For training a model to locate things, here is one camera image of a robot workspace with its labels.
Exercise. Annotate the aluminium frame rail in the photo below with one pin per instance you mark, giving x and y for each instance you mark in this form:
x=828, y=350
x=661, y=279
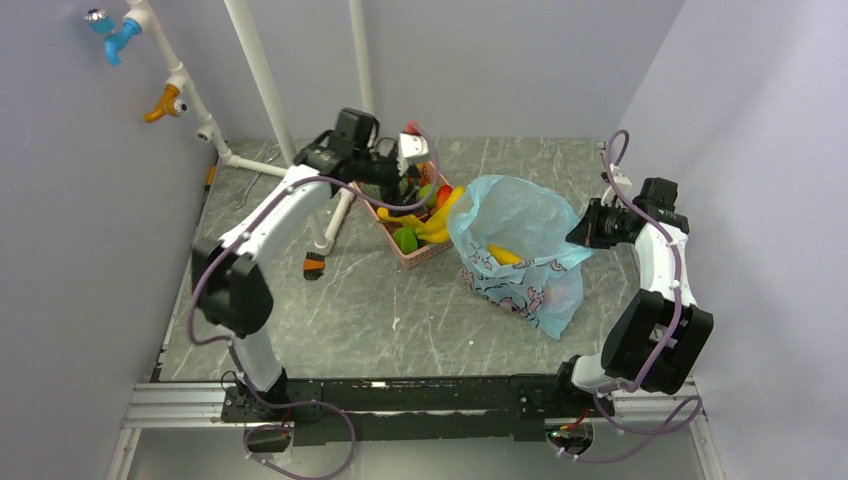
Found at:
x=174, y=431

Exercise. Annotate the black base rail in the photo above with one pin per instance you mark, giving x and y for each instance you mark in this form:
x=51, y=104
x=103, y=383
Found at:
x=522, y=407

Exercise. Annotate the yellow fake banana bunch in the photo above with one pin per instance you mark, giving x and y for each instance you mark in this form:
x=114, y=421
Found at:
x=434, y=230

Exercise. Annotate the small green fake fruit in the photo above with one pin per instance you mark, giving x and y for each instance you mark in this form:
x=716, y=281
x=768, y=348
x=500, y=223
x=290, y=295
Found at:
x=406, y=240

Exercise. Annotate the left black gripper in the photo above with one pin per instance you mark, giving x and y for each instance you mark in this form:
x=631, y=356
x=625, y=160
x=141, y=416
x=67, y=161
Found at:
x=392, y=193

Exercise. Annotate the blue toy faucet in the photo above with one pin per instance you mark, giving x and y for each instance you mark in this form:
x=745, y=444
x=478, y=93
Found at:
x=115, y=37

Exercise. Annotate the yellow fake starfruit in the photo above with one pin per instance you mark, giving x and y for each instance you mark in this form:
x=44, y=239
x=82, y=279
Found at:
x=504, y=257

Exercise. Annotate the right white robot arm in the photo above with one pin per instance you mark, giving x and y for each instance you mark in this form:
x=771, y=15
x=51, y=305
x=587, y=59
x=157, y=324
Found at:
x=659, y=336

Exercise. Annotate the red orange fake mango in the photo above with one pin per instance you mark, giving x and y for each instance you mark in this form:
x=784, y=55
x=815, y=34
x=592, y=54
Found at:
x=444, y=197

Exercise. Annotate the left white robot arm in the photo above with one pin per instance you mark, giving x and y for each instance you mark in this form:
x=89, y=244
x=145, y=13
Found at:
x=231, y=299

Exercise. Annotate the pink plastic basket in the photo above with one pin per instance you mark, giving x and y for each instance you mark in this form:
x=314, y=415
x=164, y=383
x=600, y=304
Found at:
x=386, y=231

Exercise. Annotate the orange toy faucet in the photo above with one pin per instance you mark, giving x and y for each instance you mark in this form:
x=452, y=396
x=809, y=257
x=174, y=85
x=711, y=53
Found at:
x=169, y=104

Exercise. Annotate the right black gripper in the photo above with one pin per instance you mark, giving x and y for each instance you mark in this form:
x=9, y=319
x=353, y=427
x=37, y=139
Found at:
x=586, y=233

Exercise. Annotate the red fake apple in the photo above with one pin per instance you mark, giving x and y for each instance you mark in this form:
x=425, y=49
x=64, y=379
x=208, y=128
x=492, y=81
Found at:
x=560, y=296

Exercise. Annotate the orange handled tool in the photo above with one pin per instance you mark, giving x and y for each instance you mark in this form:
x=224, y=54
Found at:
x=209, y=180

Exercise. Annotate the light blue plastic bag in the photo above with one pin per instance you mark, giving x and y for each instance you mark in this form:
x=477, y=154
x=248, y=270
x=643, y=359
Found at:
x=532, y=222

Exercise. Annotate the white pvc pipe frame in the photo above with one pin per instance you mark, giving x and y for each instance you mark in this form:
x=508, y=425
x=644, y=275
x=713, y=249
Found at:
x=250, y=42

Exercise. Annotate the orange black brush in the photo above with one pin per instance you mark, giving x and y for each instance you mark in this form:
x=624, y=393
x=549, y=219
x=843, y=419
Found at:
x=313, y=266

